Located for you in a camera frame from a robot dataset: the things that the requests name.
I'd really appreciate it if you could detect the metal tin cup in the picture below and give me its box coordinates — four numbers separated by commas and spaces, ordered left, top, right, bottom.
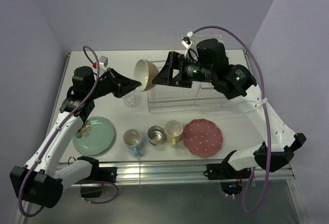
147, 126, 164, 146

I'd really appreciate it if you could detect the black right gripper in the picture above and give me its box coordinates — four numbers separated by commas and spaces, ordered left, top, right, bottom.
151, 51, 214, 88

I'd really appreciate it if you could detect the yellow ceramic mug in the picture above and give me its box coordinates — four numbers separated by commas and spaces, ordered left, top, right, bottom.
164, 120, 184, 147

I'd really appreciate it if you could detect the green ceramic plate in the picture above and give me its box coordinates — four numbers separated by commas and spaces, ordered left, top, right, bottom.
72, 116, 115, 156

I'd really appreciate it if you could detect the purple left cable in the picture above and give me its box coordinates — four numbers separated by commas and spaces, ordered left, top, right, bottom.
15, 45, 100, 217

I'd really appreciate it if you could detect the aluminium frame rail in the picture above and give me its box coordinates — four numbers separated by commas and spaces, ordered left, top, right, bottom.
55, 157, 295, 186

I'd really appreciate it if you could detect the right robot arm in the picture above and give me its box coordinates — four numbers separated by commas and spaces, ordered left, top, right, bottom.
152, 38, 306, 178

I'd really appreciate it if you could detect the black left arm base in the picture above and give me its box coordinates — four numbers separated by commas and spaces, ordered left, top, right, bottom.
79, 167, 119, 201

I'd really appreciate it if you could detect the beige ceramic bowl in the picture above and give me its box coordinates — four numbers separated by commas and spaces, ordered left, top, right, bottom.
133, 60, 159, 92

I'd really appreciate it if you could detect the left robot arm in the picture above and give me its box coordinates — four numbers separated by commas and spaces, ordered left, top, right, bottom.
10, 66, 141, 208

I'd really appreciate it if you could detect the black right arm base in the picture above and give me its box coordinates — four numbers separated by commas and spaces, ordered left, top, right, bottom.
203, 163, 232, 180

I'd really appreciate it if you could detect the blue ceramic mug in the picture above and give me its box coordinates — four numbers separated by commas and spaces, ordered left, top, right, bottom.
123, 129, 142, 157

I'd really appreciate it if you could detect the clear drinking glass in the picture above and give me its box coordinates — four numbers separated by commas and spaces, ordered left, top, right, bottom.
122, 91, 136, 106

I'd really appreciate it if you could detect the white wire dish rack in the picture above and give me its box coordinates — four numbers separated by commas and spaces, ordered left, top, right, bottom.
147, 34, 236, 114

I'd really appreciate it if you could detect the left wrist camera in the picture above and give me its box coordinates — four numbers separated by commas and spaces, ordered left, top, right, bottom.
93, 56, 108, 70

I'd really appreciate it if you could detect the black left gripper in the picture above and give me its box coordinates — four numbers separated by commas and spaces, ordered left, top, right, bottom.
87, 67, 141, 100

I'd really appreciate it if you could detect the pink dotted plate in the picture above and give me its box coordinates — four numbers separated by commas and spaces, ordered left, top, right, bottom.
182, 119, 224, 158

